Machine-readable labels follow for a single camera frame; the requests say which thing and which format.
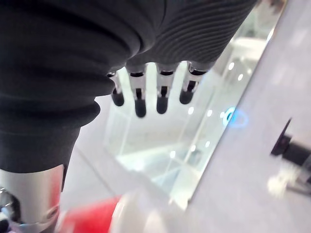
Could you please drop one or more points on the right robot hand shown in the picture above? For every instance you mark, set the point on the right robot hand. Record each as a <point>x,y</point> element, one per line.
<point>48,72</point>

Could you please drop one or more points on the red object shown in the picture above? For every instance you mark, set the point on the red object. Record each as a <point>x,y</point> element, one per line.
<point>90,216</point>

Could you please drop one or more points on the blue glowing mirror touch button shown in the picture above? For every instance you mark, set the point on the blue glowing mirror touch button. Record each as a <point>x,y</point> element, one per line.
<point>234,117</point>

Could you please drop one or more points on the wall mirror with lit edge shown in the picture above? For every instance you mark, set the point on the wall mirror with lit edge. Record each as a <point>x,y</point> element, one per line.
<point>170,136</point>

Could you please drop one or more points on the black wall-mounted fixture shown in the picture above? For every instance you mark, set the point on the black wall-mounted fixture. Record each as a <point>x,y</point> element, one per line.
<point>291,148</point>

